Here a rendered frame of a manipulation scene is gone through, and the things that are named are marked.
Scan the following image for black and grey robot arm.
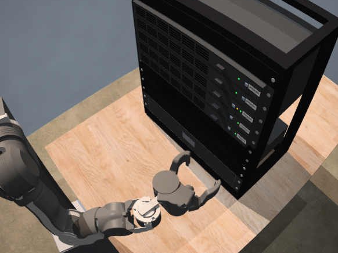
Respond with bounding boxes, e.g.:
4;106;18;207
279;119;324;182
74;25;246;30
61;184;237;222
0;113;161;246

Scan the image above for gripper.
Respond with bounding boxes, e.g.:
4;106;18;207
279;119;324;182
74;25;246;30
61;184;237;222
138;151;221;218

